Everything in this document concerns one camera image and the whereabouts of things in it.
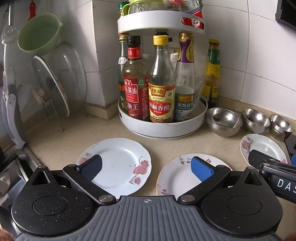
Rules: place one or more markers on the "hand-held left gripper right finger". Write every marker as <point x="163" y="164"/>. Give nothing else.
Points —
<point x="201" y="169"/>

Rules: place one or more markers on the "yellow-cap vinegar bottle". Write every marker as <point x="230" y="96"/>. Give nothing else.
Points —
<point x="161" y="97"/>

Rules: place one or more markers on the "green-lidded glass jar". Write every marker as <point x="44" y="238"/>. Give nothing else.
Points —
<point x="143" y="7"/>

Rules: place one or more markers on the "small glass pot lid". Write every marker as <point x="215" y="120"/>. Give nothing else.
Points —
<point x="53" y="85"/>

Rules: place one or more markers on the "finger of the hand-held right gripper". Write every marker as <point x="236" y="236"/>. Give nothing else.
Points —
<point x="294" y="159"/>
<point x="259" y="158"/>

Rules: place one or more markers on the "white plate pink flowers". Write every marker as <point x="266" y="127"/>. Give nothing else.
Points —
<point x="263" y="144"/>
<point x="120" y="157"/>

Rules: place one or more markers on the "white two-tier round rack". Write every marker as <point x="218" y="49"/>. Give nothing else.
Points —
<point x="161" y="128"/>

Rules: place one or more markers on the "red-cap soy sauce bottle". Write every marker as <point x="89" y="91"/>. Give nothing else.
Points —
<point x="134" y="92"/>

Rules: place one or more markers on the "large glass pot lid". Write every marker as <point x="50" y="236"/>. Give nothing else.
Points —
<point x="74" y="69"/>

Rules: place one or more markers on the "small green-cap bottle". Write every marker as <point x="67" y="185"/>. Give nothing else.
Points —
<point x="122" y="8"/>

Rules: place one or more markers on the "gold-cap purple-label sauce bottle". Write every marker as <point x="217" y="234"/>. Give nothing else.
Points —
<point x="185" y="51"/>

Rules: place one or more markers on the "green yellow label oil bottle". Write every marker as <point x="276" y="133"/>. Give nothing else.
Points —
<point x="214" y="60"/>

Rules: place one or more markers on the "red hanging utensil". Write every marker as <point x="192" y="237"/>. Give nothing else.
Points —
<point x="32" y="9"/>

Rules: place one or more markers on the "white plate small purple flowers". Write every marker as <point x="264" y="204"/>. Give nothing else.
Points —
<point x="175" y="176"/>

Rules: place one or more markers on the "green plastic basin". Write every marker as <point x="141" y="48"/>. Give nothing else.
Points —
<point x="39" y="34"/>

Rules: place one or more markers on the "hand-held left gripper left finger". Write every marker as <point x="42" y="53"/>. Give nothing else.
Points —
<point x="91" y="168"/>

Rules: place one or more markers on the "black range hood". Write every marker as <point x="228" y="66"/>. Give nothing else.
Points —
<point x="288" y="11"/>

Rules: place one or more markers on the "stainless steel sink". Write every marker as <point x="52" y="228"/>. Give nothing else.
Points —
<point x="16" y="166"/>

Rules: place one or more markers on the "clear bottle white cap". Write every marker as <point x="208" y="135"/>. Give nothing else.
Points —
<point x="146" y="58"/>

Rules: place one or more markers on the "metal slotted ladle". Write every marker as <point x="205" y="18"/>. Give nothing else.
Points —
<point x="10" y="30"/>

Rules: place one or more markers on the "red white snack packet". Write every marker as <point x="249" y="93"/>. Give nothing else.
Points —
<point x="185" y="11"/>

